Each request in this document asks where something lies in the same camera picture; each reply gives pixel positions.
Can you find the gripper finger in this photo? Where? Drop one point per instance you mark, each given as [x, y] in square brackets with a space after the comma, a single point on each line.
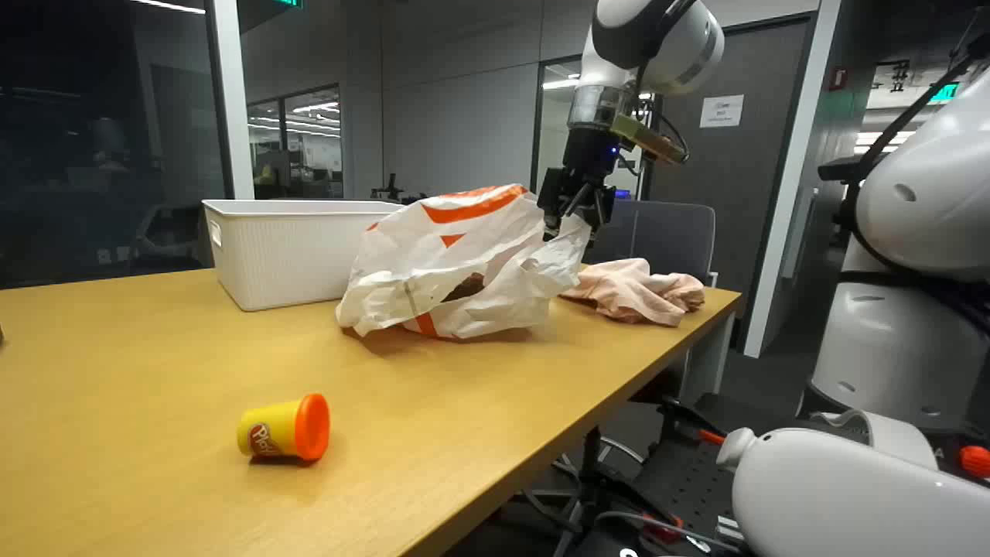
[598, 206]
[553, 203]

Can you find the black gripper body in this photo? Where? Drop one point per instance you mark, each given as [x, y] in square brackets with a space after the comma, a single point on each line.
[590, 151]

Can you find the white orange plastic bag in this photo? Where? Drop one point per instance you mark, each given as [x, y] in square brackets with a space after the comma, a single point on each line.
[474, 258]

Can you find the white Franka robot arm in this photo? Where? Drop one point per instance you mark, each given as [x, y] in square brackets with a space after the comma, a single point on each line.
[928, 196]

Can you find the grey office chair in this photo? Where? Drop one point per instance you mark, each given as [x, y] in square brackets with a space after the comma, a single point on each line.
[675, 238]
[616, 230]

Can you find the pink cloth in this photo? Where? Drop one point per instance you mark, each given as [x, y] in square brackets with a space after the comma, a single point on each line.
[634, 292]

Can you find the white paper sign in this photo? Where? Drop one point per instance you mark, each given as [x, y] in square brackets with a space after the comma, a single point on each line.
[723, 113]

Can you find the grey door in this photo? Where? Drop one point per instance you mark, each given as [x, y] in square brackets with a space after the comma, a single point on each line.
[737, 226]

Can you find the black tool with orange grip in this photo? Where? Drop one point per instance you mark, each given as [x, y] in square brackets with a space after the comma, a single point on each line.
[683, 422]

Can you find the white plastic bin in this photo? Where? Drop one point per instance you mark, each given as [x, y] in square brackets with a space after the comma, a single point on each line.
[278, 253]

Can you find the small orange object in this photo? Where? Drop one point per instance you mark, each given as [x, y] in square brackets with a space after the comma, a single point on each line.
[281, 433]

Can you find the green exit sign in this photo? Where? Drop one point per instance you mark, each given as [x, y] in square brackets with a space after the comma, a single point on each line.
[941, 93]

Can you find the red knob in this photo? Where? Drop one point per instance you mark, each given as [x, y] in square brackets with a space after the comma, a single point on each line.
[976, 464]

